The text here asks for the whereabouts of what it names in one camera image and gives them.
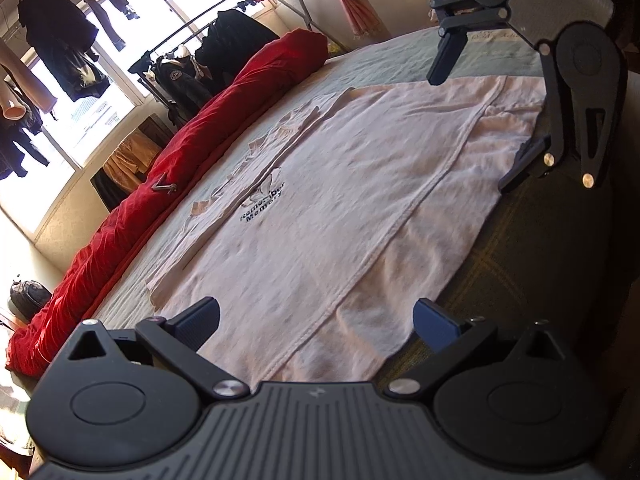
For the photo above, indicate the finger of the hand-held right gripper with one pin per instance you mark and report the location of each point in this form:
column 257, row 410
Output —
column 520, row 170
column 445, row 60

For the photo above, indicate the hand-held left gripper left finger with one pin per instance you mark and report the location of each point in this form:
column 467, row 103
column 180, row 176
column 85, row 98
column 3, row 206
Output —
column 197, row 322

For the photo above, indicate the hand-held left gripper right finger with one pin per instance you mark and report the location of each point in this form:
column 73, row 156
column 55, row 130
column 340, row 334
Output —
column 435, row 325

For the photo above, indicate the white printed t-shirt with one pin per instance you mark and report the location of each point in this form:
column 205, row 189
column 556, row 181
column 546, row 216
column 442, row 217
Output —
column 350, row 210

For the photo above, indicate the metal clothes drying rack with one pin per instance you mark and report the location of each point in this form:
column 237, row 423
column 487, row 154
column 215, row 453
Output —
column 295, row 0

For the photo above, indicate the bed with green plaid blanket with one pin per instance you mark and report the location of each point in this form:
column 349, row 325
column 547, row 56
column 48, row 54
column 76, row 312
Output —
column 390, row 60

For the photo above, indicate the black draped garment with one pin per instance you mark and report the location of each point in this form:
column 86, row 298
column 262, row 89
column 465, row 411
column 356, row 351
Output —
column 106, row 190

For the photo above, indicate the red quilt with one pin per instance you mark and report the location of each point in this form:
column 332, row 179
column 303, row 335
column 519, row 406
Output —
column 200, row 160

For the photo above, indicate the dark backpack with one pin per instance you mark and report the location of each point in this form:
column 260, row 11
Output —
column 30, row 300

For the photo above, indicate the orange garment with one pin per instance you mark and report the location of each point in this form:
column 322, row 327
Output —
column 130, row 160

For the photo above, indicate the black coat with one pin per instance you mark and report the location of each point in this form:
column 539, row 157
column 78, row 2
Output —
column 235, row 40

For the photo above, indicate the black jacket with round badge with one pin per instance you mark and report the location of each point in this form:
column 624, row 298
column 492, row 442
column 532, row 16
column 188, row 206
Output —
column 180, row 85

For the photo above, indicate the dark hanging garment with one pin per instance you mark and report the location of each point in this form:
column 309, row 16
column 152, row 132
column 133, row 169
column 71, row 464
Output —
column 15, row 145

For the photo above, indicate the beige hanging garment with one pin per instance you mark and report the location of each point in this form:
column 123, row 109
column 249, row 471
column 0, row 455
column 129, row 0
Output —
column 25, row 85

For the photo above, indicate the window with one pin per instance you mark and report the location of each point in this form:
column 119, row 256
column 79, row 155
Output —
column 150, row 20

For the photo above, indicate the dark hanging jacket pale pattern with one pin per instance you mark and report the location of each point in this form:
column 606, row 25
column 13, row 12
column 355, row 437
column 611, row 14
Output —
column 60, row 35

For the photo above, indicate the dark hanging trousers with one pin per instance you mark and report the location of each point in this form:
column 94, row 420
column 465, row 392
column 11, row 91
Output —
column 107, row 10

